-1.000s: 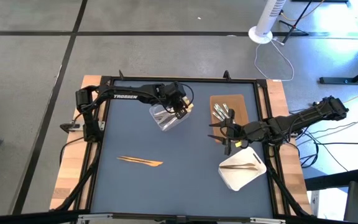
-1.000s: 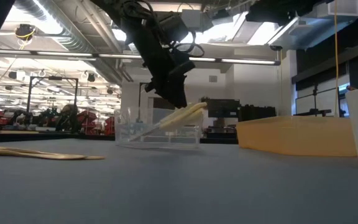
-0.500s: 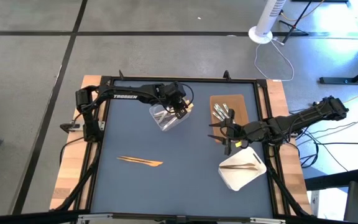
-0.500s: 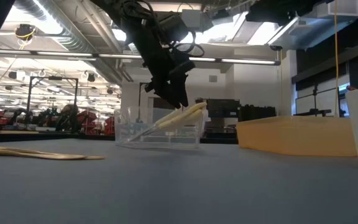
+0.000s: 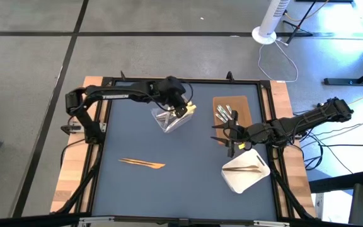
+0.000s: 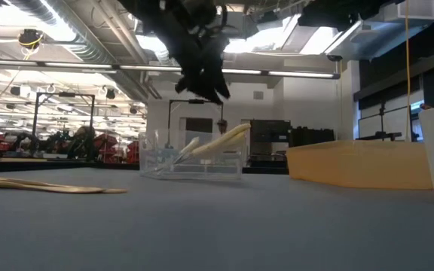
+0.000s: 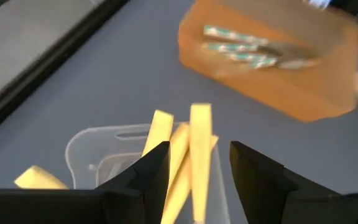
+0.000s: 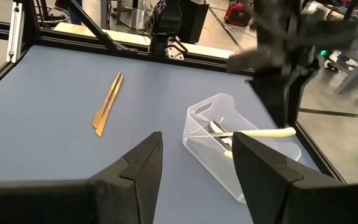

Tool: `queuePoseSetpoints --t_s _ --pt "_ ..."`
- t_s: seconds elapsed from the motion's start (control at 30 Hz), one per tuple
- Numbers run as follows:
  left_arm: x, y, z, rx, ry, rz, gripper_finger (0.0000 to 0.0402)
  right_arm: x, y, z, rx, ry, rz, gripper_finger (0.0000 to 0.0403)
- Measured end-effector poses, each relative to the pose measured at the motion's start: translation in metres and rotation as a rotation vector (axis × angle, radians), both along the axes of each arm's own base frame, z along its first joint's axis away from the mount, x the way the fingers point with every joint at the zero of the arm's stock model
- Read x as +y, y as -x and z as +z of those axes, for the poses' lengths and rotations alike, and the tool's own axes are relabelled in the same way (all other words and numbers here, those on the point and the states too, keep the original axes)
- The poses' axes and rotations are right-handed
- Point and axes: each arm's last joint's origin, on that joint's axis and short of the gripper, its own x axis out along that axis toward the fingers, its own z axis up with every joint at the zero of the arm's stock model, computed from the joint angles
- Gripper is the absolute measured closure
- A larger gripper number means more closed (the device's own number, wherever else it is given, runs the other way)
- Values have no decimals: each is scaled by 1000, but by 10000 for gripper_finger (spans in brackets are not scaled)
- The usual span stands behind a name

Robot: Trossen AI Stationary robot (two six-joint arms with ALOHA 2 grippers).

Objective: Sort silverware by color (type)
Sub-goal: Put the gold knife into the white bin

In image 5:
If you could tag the orange plastic bin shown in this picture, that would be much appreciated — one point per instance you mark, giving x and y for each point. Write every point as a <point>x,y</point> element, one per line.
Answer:
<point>244,107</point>

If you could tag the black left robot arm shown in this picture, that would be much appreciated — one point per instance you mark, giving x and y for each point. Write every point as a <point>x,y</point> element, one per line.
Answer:
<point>106,96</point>

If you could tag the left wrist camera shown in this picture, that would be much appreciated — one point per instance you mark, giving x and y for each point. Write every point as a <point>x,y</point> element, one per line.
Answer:
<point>165,82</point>

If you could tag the black table frame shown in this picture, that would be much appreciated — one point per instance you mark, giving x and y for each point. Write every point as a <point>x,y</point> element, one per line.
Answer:
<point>200,79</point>

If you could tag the black frame bracket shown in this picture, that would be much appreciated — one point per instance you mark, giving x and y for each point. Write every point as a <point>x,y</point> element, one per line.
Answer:
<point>123,76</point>
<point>230,76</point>

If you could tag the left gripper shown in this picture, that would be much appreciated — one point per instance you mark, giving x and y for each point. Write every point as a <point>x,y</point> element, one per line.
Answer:
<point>170,91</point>

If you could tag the clear plastic bin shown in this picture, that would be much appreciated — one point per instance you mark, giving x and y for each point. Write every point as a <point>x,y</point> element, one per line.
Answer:
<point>175,126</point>

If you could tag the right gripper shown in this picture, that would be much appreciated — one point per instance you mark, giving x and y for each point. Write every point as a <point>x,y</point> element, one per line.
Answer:
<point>236,134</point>

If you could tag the yellow power plug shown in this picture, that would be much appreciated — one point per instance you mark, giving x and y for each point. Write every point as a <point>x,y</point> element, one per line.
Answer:
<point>320,105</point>

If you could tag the black stand base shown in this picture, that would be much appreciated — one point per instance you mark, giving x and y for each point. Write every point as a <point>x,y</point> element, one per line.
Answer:
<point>351,81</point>

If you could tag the black bar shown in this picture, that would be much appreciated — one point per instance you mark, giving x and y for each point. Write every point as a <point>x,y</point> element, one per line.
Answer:
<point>339,183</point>

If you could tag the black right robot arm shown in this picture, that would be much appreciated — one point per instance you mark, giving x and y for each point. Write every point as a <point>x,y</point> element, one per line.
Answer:
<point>307,121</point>

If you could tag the black tripod stand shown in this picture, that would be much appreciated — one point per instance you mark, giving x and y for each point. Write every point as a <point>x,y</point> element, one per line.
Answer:
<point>300,22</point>

